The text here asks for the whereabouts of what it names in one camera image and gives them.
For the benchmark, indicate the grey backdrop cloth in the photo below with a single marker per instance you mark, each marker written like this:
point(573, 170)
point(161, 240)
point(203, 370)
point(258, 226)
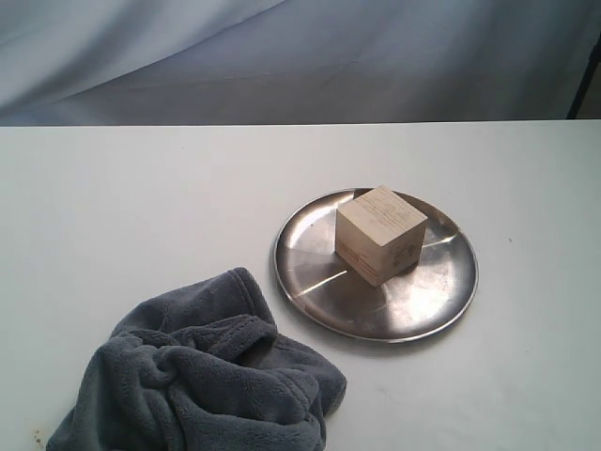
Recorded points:
point(290, 62)

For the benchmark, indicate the light wooden cube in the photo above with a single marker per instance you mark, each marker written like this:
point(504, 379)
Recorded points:
point(379, 234)

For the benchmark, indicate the grey fleece towel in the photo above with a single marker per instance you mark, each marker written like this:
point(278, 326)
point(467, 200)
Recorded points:
point(202, 367)

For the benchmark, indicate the round steel plate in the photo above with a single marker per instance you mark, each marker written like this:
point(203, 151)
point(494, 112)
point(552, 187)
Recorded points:
point(413, 305)

